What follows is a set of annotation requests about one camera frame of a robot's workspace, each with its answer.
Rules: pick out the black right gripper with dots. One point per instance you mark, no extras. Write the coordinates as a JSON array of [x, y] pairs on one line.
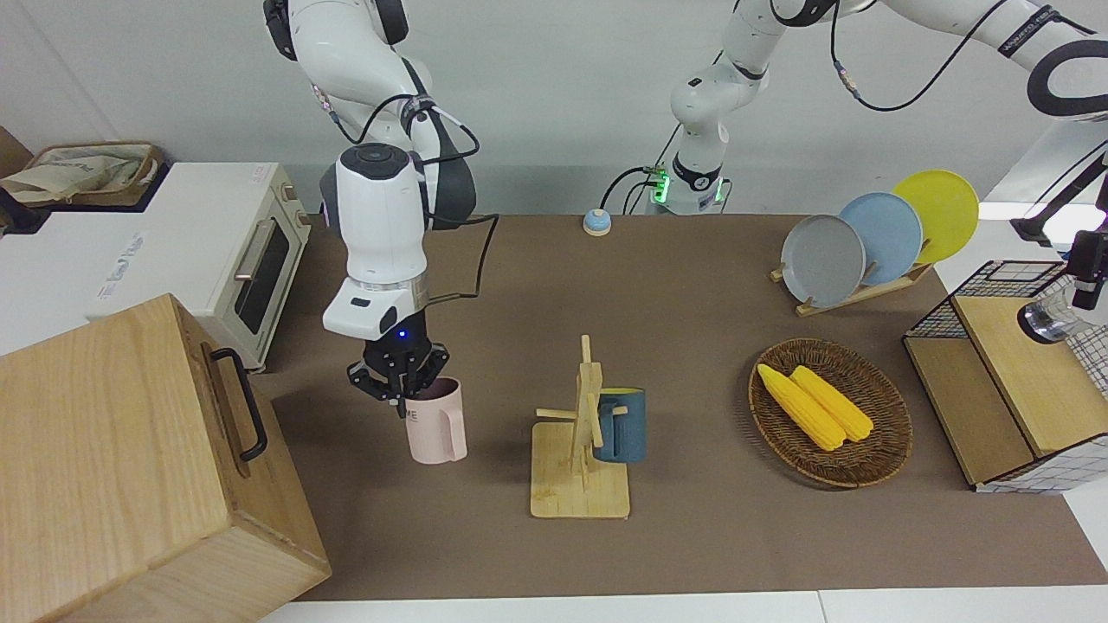
[[400, 342]]

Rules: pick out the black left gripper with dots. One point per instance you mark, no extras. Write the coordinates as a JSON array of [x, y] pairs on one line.
[[1092, 255]]

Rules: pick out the white cup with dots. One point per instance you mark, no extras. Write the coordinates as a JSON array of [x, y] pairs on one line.
[[1052, 318]]

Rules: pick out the pink mug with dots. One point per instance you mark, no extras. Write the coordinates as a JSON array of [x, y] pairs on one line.
[[437, 428]]

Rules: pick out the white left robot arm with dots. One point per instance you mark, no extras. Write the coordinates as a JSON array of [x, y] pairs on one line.
[[701, 104]]

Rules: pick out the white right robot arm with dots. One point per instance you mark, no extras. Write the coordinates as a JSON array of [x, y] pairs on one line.
[[381, 216]]

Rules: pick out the black background stand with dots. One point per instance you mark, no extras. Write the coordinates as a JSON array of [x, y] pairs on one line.
[[1052, 203]]

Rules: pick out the yellow plate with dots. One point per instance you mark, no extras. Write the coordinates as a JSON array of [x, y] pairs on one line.
[[943, 208]]

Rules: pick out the light blue plate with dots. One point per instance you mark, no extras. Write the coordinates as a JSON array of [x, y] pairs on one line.
[[892, 234]]

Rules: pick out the wooden mug tree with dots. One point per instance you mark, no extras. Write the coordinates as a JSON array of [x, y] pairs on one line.
[[580, 493]]

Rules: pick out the wooden plate rack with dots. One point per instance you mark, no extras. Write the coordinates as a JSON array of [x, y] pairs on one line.
[[866, 292]]

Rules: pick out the dark teal mug yellow inside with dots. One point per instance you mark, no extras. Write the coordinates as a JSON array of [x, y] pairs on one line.
[[625, 428]]

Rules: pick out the cream toaster oven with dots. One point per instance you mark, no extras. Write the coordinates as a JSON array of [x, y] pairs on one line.
[[208, 234]]

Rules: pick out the blue call bell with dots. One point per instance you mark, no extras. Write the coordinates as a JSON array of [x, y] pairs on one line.
[[597, 223]]

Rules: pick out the grey plate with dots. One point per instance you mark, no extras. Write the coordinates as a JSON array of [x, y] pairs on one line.
[[822, 260]]

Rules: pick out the brown wicker basket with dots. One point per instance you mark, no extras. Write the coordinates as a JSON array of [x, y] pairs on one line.
[[874, 459]]

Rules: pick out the yellow corn cob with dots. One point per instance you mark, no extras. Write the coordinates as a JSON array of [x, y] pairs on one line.
[[835, 405], [801, 411]]

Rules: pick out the wooden cabinet box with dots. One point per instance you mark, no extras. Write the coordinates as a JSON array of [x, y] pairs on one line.
[[112, 467]]

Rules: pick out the base connector with green light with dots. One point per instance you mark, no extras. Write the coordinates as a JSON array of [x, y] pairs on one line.
[[660, 184]]

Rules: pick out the basket with cloth bag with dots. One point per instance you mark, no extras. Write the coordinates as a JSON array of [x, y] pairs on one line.
[[78, 173]]

